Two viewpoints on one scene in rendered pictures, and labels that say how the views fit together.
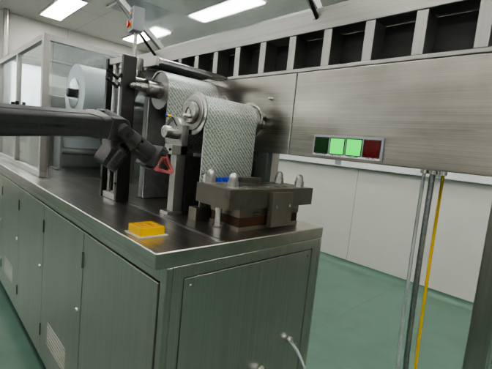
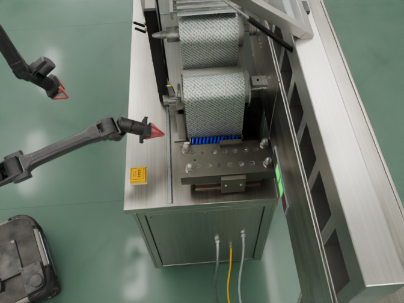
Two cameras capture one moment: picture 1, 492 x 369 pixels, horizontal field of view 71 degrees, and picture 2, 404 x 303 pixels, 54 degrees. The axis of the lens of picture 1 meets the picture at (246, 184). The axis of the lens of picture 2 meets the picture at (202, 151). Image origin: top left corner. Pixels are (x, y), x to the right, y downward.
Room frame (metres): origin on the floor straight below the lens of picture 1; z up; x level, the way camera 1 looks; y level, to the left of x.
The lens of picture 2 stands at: (0.43, -0.58, 2.42)
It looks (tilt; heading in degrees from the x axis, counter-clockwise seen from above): 56 degrees down; 43
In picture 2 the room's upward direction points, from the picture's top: 3 degrees counter-clockwise
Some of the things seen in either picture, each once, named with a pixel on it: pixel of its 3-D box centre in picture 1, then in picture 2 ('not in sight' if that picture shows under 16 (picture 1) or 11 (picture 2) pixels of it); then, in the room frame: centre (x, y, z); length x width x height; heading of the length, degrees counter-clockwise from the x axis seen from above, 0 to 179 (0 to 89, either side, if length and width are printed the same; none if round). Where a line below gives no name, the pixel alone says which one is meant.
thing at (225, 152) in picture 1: (228, 157); (214, 124); (1.21, 0.07, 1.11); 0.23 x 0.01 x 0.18; 134
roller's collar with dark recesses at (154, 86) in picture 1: (152, 89); (174, 33); (1.33, 0.39, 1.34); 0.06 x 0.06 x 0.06; 44
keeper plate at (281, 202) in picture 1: (280, 209); (232, 184); (1.10, -0.12, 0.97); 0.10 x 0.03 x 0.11; 134
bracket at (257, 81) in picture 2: not in sight; (259, 81); (1.38, -0.02, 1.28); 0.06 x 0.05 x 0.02; 134
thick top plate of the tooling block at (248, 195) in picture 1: (258, 193); (227, 161); (1.15, -0.04, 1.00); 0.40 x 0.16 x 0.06; 134
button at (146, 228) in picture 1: (146, 228); (137, 175); (0.89, 0.25, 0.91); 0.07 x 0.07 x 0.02; 44
